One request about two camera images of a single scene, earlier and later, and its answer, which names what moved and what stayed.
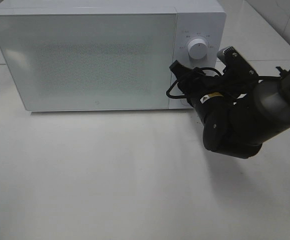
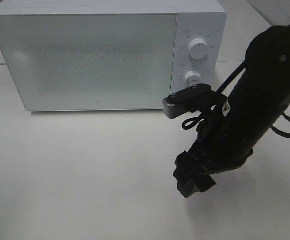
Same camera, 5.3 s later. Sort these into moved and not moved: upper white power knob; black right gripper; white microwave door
Moved: black right gripper
Not moved: white microwave door; upper white power knob
